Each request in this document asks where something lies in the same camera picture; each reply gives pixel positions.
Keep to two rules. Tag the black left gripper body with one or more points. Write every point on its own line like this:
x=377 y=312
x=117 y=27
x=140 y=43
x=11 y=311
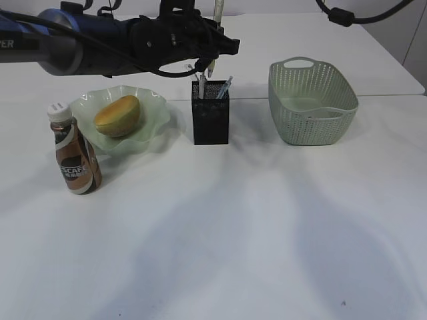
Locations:
x=177 y=34

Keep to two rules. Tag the transparent plastic ruler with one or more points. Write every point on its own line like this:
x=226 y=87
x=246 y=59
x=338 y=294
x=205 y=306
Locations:
x=190 y=69

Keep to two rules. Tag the white grey pen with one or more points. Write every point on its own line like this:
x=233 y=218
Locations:
x=201 y=85

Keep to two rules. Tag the clear grey pen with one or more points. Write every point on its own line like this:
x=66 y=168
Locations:
x=224 y=88

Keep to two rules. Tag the sugared bread bun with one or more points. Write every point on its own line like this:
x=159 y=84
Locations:
x=119 y=118

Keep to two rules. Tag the brown Nescafe coffee bottle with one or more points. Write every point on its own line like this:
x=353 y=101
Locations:
x=74 y=153

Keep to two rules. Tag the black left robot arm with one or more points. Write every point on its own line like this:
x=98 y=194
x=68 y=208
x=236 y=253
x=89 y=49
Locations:
x=68 y=41

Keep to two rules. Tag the green glass ruffled plate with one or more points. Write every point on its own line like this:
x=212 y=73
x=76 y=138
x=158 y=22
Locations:
x=154 y=114

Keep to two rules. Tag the black mesh pen holder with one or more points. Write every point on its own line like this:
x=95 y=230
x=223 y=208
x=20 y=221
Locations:
x=211 y=116

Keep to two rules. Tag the green plastic woven basket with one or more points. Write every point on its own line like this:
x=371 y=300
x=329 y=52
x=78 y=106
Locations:
x=311 y=102

